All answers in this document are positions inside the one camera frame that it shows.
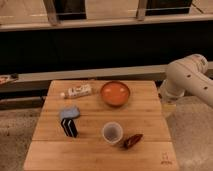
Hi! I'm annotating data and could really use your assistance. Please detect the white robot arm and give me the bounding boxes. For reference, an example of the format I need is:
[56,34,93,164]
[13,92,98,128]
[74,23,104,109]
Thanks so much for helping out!
[158,54,213,118]

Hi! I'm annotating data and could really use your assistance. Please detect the orange bowl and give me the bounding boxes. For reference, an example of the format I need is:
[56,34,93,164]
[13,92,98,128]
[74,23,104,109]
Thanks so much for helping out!
[100,81,130,107]

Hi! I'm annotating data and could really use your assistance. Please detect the white tube bottle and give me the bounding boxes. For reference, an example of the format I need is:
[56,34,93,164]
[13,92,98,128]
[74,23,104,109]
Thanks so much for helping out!
[60,84,92,99]

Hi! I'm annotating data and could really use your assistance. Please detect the blue cloth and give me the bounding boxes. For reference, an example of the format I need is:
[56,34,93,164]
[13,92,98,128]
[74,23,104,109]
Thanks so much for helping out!
[59,106,80,120]

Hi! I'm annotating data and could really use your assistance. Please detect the grey window frame rail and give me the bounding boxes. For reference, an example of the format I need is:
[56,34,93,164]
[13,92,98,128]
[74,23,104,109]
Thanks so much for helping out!
[0,0,213,32]

